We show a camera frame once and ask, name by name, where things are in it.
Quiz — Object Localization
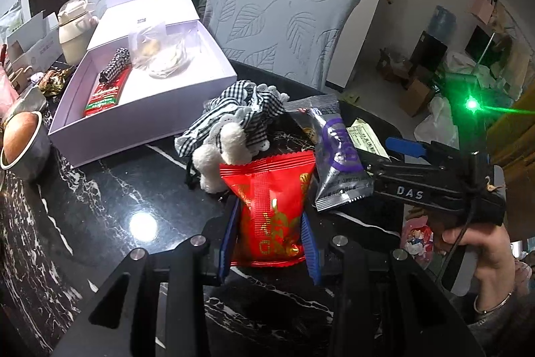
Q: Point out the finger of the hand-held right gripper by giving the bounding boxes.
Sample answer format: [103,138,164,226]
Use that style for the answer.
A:
[363,155,419,184]
[385,137,475,174]

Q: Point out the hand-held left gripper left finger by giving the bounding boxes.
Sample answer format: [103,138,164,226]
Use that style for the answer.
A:
[50,201,243,357]

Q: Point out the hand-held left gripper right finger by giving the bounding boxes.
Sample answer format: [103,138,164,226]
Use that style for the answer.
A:
[300,210,486,357]

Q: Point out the pale green sachet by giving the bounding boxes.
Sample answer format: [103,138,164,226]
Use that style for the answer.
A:
[345,118,389,155]

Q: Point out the silver purple snack packet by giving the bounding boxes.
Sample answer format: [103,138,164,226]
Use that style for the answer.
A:
[307,108,375,213]

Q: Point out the small red gold snack packet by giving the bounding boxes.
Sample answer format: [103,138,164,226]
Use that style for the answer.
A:
[219,150,315,268]

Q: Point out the white plush toy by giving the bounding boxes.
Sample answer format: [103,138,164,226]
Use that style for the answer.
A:
[193,125,251,192]

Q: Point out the silver cookie snack packet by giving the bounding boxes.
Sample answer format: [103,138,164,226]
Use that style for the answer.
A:
[284,95,341,140]

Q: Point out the white plush toy checkered dress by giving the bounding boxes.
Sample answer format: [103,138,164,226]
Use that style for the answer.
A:
[175,80,289,157]

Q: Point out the lavender gift box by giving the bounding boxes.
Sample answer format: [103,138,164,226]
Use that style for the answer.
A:
[48,0,238,169]

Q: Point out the long red snack packet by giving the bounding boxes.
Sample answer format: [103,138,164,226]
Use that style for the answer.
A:
[84,68,132,118]

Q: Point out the clear bag with white mask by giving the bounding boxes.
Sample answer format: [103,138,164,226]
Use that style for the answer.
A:
[148,28,201,81]

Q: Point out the black white checkered scrunchie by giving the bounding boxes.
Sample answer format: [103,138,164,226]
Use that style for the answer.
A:
[98,48,132,84]

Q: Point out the clear bag with yellowish item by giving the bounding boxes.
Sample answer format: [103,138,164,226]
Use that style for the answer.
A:
[127,22,168,69]

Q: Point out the person's right forearm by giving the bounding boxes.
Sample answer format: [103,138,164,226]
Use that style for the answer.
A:
[468,298,535,357]

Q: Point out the person's right hand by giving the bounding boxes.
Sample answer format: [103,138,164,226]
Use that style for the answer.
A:
[432,215,517,314]

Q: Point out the white plastic bag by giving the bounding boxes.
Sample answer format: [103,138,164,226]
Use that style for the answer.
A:
[414,95,452,151]

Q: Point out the brown cardboard box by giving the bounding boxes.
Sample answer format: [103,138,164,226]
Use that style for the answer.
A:
[399,79,435,117]

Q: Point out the pink printed packet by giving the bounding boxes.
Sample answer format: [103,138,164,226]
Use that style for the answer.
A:
[400,215,435,257]

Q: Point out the black screen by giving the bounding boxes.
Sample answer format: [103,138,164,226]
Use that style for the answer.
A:
[410,31,448,73]

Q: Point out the white cabinet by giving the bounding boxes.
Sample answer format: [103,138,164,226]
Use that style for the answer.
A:
[230,0,386,90]

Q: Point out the blue water bottle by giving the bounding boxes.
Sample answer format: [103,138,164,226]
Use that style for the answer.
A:
[427,6,456,44]

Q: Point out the light blue leaf-pattern chair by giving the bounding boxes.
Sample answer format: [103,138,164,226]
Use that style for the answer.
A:
[203,0,363,90]

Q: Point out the steel bowl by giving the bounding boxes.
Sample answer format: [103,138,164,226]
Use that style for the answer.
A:
[0,111,51,184]

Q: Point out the brown round bun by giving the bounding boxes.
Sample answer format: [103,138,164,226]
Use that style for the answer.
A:
[2,111,40,165]

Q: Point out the gold wrapped candy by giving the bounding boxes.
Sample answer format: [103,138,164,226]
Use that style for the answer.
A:
[38,66,76,96]

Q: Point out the grey green pouch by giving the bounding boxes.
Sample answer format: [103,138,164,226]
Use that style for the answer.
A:
[10,87,46,119]

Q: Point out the cream kettle jar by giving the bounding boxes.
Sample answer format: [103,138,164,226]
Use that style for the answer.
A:
[56,0,99,65]

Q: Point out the pink cup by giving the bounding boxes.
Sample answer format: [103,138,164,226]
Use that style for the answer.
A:
[0,64,19,119]

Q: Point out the white cardboard box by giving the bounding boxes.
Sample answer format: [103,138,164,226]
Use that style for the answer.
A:
[6,11,63,69]

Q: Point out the silver bracelet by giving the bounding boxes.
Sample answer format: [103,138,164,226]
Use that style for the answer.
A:
[473,292,514,315]

